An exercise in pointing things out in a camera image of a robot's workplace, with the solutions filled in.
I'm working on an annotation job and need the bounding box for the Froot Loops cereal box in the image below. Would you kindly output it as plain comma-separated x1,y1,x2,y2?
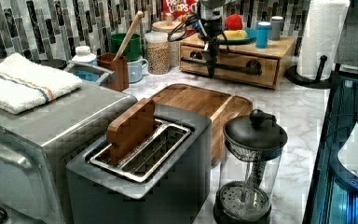
161,0,197,19

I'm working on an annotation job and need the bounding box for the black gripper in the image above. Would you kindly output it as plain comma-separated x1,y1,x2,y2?
199,6,223,78

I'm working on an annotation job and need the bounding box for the blue plate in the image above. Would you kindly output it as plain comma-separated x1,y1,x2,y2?
217,27,256,45

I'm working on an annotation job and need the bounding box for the wooden toast piece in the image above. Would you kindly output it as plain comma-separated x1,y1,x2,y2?
106,98,155,164

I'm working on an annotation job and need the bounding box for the silver toaster oven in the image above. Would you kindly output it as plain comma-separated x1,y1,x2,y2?
0,81,137,224

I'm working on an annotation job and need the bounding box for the grey toaster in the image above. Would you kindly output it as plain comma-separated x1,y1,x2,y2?
66,105,212,224

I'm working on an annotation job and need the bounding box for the glass jar with wooden lid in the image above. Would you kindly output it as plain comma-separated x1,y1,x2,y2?
151,12,183,68

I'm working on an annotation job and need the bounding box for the white striped towel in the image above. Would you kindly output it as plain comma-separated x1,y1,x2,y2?
0,53,82,114

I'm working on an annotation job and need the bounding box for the wooden cutting board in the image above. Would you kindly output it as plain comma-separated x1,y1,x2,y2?
152,84,253,166

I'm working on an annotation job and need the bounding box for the black glass French press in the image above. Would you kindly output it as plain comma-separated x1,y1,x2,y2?
213,109,288,224

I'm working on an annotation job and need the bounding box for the paper towel roll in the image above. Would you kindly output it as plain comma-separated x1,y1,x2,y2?
296,0,351,79

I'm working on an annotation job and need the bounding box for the black paper towel holder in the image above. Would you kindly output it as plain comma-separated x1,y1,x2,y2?
285,55,334,90

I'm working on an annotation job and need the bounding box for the brown wooden utensil holder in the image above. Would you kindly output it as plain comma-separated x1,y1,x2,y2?
97,52,130,91

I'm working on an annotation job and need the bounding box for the green container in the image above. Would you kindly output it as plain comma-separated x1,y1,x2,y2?
110,33,142,62

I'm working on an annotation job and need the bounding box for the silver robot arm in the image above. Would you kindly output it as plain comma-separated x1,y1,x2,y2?
197,0,226,78

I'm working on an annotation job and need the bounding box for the white lidded bottle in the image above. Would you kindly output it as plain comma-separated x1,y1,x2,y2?
73,46,97,65

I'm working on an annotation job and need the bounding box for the yellow banana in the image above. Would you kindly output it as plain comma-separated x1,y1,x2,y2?
218,30,248,40

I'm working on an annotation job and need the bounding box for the glass jar of grains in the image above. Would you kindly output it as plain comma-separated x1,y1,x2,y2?
145,32,170,75

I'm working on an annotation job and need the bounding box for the wooden drawer with black handle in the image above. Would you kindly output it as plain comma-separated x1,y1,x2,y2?
180,46,282,89

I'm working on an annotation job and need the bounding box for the light blue mug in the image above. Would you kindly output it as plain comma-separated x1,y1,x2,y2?
127,57,149,83

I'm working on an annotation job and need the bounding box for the blue cup with white lid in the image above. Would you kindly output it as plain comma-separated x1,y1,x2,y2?
255,21,271,49

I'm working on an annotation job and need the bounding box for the grey shaker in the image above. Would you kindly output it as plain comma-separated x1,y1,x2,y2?
269,16,283,41

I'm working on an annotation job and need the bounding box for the wooden drawer cabinet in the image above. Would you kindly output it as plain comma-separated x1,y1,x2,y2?
179,36,296,90

